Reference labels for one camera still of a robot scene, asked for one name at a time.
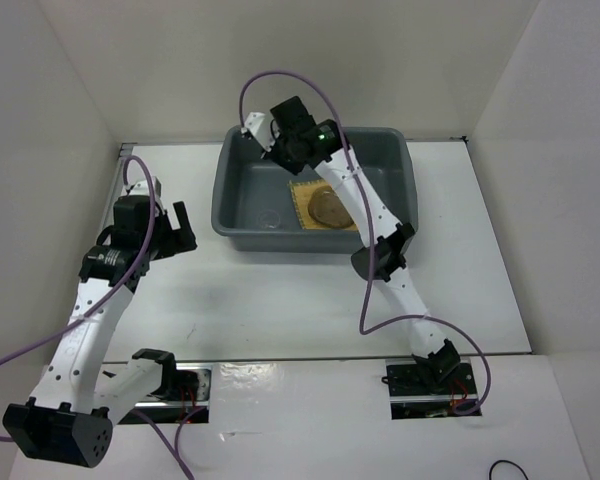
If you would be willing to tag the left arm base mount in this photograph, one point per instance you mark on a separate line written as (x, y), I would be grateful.
(163, 390)

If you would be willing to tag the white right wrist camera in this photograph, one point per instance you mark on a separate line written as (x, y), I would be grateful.
(260, 127)

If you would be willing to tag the aluminium table edge rail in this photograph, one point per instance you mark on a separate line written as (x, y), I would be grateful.
(115, 188)

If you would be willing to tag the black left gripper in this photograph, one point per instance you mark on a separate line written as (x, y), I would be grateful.
(179, 239)

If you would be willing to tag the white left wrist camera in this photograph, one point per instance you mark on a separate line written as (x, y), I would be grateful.
(141, 187)

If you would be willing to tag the clear glass plate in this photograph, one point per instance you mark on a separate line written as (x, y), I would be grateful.
(326, 209)

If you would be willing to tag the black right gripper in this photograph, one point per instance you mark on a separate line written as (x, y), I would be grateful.
(295, 167)

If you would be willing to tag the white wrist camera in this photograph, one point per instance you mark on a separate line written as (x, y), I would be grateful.
(141, 187)
(260, 127)

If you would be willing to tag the grey plastic bin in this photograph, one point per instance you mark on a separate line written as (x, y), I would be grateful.
(245, 184)

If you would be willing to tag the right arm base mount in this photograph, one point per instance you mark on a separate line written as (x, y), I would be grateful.
(413, 396)

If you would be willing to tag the yellow woven placemat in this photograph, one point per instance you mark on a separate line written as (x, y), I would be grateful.
(300, 194)

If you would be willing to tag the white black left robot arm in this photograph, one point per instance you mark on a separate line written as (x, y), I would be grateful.
(70, 415)

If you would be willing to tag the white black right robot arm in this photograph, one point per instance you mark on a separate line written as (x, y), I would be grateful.
(382, 261)

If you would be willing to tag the clear plastic cup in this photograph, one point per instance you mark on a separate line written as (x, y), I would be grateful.
(268, 219)

